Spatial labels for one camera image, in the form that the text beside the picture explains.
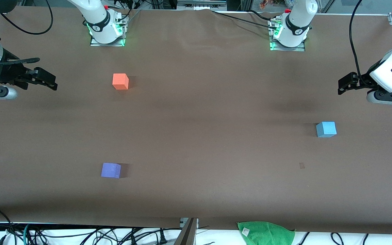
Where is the light blue foam block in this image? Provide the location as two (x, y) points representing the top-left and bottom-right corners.
(316, 121), (337, 138)

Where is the orange foam block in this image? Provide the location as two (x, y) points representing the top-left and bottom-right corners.
(112, 73), (129, 90)

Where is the purple foam block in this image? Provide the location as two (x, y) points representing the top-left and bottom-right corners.
(101, 163), (121, 179)

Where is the brown paper table cover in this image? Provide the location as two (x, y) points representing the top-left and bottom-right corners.
(0, 6), (392, 235)

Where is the green cloth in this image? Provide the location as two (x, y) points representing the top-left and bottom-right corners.
(237, 222), (296, 245)

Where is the aluminium profile bar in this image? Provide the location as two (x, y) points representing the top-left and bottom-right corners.
(174, 218), (198, 245)

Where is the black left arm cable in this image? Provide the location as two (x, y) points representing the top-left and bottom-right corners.
(349, 0), (371, 86)

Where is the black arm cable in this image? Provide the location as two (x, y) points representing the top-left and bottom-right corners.
(349, 0), (371, 86)
(0, 0), (53, 66)

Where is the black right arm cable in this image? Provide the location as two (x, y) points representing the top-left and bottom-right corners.
(0, 0), (53, 66)

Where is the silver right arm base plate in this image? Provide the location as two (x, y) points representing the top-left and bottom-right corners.
(90, 14), (126, 47)

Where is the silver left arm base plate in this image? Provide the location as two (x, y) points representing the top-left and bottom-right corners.
(269, 18), (306, 52)

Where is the short black table cable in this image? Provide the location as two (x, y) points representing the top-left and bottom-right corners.
(248, 10), (274, 21)

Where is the long black table cable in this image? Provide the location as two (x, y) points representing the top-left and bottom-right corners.
(211, 10), (279, 30)

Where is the thin black cable loop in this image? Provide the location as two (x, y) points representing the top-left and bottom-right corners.
(330, 232), (345, 245)
(296, 232), (311, 245)

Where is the black cable with plug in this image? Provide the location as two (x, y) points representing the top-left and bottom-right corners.
(128, 227), (183, 245)

